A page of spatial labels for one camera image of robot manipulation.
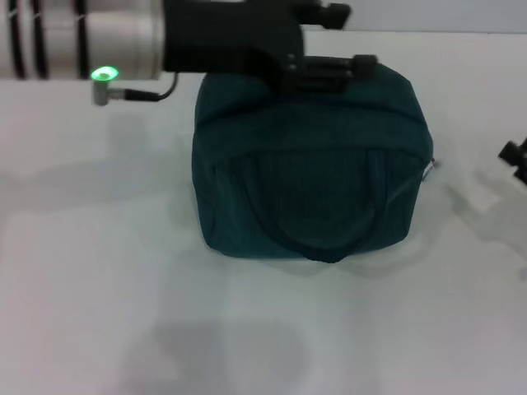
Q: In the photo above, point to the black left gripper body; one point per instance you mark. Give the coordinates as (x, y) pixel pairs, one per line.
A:
(230, 37)

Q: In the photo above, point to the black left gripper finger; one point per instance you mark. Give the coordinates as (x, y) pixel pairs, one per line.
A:
(329, 74)
(329, 14)

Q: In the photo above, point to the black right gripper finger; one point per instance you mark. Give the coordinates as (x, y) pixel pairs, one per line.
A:
(516, 158)

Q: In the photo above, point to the dark teal fabric bag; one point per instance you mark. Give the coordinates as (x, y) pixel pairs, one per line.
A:
(313, 173)

